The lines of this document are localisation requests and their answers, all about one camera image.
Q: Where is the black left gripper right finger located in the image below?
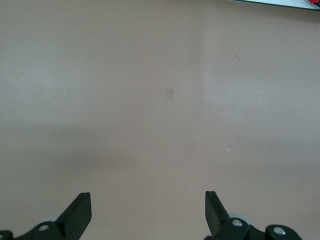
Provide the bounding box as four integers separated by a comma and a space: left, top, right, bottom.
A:
203, 190, 304, 240

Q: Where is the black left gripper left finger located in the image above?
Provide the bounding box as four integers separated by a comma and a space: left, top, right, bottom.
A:
0, 191, 92, 240

